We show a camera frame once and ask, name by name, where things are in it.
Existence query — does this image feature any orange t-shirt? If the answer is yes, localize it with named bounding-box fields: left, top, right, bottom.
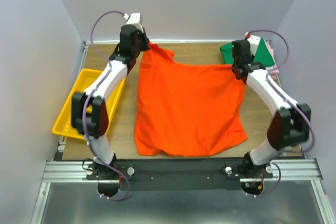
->
left=134, top=44, right=247, bottom=157

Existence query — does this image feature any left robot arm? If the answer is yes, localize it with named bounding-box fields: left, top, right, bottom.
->
left=71, top=22, right=149, bottom=179

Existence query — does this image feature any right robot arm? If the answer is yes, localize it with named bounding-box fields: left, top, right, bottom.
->
left=232, top=39, right=312, bottom=178

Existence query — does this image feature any green folded t-shirt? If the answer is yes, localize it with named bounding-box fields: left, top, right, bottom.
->
left=220, top=39, right=275, bottom=68

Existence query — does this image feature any pink folded t-shirt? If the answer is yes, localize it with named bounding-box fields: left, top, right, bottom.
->
left=265, top=40, right=279, bottom=74

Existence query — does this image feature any yellow plastic tray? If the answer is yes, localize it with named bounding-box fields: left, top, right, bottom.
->
left=52, top=68, right=125, bottom=140

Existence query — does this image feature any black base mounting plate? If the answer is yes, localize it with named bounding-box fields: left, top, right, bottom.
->
left=85, top=158, right=273, bottom=196

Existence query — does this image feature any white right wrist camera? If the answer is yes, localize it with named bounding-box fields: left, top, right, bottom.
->
left=245, top=32, right=261, bottom=56

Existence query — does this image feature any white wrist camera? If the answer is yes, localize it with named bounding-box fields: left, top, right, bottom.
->
left=245, top=32, right=261, bottom=56
left=123, top=13, right=142, bottom=25

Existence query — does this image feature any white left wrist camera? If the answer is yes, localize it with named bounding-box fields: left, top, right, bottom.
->
left=123, top=13, right=142, bottom=25

